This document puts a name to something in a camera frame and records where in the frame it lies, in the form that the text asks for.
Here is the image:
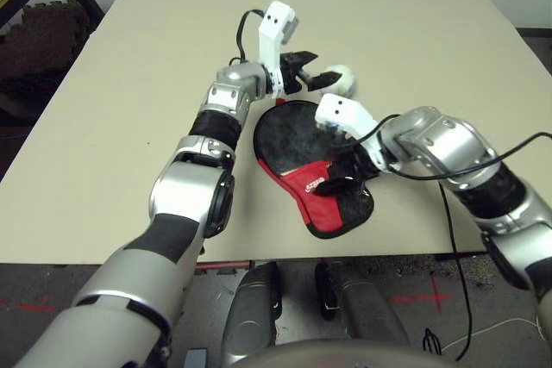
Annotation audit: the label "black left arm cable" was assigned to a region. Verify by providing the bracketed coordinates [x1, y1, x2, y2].
[235, 9, 265, 63]

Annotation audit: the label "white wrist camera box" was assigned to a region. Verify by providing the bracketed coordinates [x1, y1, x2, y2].
[314, 92, 389, 171]
[257, 0, 299, 96]

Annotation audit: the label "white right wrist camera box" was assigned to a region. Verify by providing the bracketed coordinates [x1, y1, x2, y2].
[314, 92, 389, 171]

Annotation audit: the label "brown foam puzzle mat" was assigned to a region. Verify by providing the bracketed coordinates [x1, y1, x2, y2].
[0, 1, 91, 97]

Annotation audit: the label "red tape cross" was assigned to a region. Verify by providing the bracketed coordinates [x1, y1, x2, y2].
[387, 275, 452, 313]

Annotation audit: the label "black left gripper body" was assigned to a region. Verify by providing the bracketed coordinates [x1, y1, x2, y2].
[278, 53, 305, 94]

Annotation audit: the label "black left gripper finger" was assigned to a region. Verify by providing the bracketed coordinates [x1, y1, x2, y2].
[302, 71, 342, 92]
[287, 51, 319, 67]

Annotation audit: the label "small grey blue box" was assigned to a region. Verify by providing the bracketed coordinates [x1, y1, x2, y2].
[184, 348, 209, 368]

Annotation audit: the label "grey robot leg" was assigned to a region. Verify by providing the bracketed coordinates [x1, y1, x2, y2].
[314, 260, 411, 346]
[222, 262, 284, 360]

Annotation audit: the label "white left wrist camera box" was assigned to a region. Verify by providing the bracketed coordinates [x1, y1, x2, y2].
[257, 0, 299, 96]

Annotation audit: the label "red tape floor marks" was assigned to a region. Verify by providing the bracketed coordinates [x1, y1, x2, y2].
[0, 298, 57, 314]

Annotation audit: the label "beige robot torso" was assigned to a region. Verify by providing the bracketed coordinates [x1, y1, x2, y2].
[223, 339, 458, 368]

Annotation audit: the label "white plush toy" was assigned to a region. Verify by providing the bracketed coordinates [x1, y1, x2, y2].
[321, 64, 359, 100]

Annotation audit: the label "grey robot right leg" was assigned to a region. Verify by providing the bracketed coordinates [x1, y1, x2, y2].
[314, 260, 411, 346]

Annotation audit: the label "grey robot left leg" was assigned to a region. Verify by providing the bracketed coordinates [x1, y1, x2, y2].
[222, 262, 284, 360]

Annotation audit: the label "thin white floor cable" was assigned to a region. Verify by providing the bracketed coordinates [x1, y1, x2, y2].
[439, 318, 552, 356]

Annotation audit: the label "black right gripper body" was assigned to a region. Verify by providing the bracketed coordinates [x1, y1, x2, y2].
[327, 143, 380, 182]

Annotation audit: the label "black red paddle case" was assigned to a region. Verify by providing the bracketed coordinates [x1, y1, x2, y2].
[253, 98, 375, 240]

